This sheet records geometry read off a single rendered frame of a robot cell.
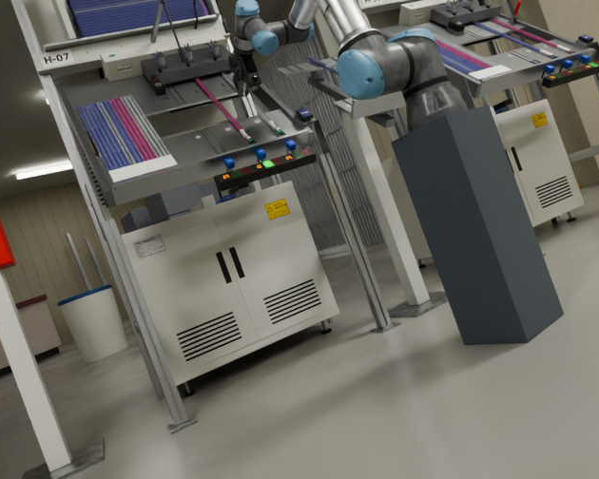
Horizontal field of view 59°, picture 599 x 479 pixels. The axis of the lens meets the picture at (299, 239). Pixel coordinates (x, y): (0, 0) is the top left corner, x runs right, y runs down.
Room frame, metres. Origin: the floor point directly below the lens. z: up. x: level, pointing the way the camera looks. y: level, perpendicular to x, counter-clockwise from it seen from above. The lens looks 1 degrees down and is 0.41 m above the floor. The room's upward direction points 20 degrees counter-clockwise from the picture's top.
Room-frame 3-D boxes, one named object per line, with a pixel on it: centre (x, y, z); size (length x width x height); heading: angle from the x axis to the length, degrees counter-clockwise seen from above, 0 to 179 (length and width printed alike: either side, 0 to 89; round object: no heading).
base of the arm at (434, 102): (1.31, -0.43, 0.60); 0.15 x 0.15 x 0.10
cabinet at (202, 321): (2.24, 0.39, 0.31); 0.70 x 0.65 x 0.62; 112
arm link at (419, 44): (1.31, -0.42, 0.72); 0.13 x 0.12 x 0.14; 115
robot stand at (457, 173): (1.31, -0.43, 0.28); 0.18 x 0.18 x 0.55; 36
